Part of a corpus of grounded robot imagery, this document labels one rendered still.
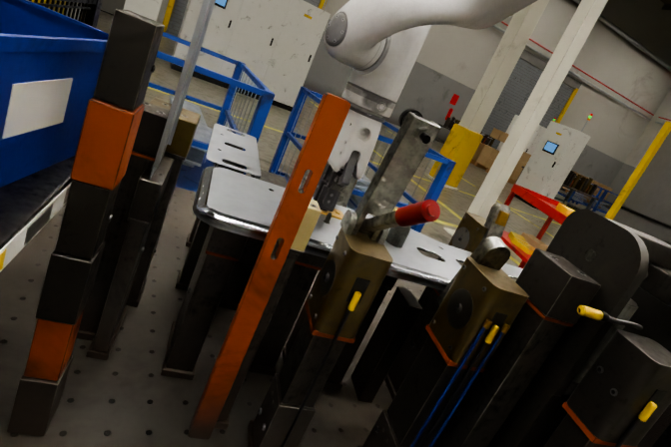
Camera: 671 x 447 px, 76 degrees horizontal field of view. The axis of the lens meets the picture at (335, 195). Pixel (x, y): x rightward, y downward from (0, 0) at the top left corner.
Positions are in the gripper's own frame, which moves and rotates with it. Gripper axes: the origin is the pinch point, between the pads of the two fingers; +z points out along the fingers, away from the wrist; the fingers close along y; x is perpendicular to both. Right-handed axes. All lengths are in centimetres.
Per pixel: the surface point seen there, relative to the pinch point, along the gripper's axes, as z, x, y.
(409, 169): -12.8, -1.0, -21.5
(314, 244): 2.6, 3.9, -15.3
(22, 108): -7.2, 35.8, -27.5
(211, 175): 3.0, 18.9, 0.5
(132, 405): 32.8, 19.5, -17.2
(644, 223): 4, -457, 297
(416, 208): -10.9, 1.0, -30.4
